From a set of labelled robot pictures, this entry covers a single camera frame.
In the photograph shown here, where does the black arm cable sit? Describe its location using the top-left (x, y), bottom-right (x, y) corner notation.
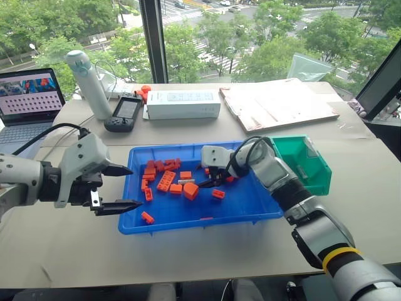
top-left (11, 122), bottom-right (92, 156)
top-left (229, 135), bottom-right (268, 177)

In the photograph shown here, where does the blue plastic bin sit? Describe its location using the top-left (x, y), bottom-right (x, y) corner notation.
top-left (117, 140), bottom-right (284, 236)

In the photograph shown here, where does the dark window frame post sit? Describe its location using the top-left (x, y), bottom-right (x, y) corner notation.
top-left (138, 0), bottom-right (169, 85)

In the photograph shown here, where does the large flat orange brick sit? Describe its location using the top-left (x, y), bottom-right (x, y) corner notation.
top-left (156, 170), bottom-right (177, 193)

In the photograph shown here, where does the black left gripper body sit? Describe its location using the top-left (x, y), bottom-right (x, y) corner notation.
top-left (66, 171), bottom-right (105, 212)

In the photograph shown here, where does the flat cardboard sheet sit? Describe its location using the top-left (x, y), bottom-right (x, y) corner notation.
top-left (219, 78), bottom-right (341, 133)

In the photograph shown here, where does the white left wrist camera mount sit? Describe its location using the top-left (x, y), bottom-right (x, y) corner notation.
top-left (54, 132), bottom-right (111, 209)

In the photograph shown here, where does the green plastic bin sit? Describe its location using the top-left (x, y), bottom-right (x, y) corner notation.
top-left (268, 134), bottom-right (333, 197)

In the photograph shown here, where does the orange house-shaped block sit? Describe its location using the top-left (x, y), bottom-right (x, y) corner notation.
top-left (182, 182), bottom-right (200, 201)

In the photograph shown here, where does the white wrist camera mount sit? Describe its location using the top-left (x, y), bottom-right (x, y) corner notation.
top-left (54, 132), bottom-right (111, 209)
top-left (200, 145), bottom-right (236, 171)

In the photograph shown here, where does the open grey laptop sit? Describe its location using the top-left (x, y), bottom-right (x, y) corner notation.
top-left (0, 68), bottom-right (67, 155)

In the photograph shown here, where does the white water bottle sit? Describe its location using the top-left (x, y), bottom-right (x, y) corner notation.
top-left (65, 50), bottom-right (114, 121)

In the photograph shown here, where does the small patterned pouch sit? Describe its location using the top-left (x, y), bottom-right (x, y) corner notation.
top-left (347, 98), bottom-right (368, 119)

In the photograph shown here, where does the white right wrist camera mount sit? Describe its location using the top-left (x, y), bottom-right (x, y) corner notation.
top-left (200, 145), bottom-right (236, 171)

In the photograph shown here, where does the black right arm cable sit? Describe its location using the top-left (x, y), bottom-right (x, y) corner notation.
top-left (229, 135), bottom-right (268, 177)

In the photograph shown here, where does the black handheld controller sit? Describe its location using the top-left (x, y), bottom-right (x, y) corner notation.
top-left (103, 90), bottom-right (143, 134)

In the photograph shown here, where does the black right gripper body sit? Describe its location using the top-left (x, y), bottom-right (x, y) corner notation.
top-left (209, 167), bottom-right (234, 185)

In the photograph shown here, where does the orange plastic part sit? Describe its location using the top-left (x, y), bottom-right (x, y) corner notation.
top-left (140, 85), bottom-right (154, 103)

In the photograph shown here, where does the white cardboard box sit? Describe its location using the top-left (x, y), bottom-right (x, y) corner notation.
top-left (142, 90), bottom-right (222, 121)

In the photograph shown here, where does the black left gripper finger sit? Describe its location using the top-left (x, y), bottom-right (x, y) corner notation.
top-left (93, 199), bottom-right (143, 217)
top-left (102, 162), bottom-right (134, 177)

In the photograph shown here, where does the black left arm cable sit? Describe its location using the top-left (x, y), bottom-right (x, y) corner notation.
top-left (11, 122), bottom-right (92, 156)

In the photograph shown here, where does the black monitor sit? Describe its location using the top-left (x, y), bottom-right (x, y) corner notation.
top-left (355, 40), bottom-right (401, 122)

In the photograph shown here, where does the white power strip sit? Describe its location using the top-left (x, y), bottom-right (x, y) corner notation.
top-left (105, 82), bottom-right (136, 98)

